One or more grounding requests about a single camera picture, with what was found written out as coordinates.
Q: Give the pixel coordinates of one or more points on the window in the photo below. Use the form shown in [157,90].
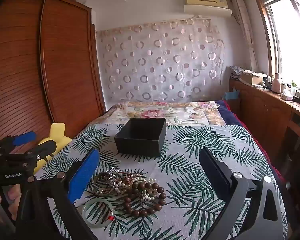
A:
[281,20]

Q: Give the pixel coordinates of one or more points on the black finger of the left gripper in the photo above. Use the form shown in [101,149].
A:
[42,151]

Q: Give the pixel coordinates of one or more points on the wooden side cabinet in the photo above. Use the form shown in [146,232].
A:
[273,122]

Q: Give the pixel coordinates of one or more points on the blue paper bag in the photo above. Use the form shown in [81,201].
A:
[234,95]

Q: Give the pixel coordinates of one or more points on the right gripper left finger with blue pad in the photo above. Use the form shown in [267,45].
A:
[68,186]

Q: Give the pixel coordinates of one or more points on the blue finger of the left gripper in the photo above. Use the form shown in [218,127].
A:
[19,140]

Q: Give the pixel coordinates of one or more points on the pale green jade bangle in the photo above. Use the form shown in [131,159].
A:
[98,213]

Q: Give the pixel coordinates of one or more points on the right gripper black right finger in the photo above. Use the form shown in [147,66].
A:
[263,219]

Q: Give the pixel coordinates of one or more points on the wooden wardrobe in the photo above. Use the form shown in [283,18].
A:
[48,67]

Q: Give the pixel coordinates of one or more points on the wide metal cuff bangle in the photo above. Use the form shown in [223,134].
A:
[104,184]

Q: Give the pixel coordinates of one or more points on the circle pattern sheer curtain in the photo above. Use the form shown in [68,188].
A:
[174,61]

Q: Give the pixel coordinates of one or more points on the floral bedspread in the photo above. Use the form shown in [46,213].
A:
[175,113]

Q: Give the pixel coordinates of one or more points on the palm leaf print cloth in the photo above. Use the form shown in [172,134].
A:
[191,203]

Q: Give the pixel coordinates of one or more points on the person's left hand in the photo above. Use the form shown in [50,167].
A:
[13,196]

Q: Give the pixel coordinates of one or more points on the cardboard box on cabinet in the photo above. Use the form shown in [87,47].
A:
[252,78]

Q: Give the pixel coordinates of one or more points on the wall air conditioner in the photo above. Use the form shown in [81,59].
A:
[218,8]

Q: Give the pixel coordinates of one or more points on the pink bottle on sill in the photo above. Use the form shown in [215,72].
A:
[276,83]

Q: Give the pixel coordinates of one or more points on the black open jewelry box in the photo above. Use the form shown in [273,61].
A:
[144,137]

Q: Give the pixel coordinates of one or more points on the blue blanket edge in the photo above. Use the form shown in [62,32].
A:
[228,116]

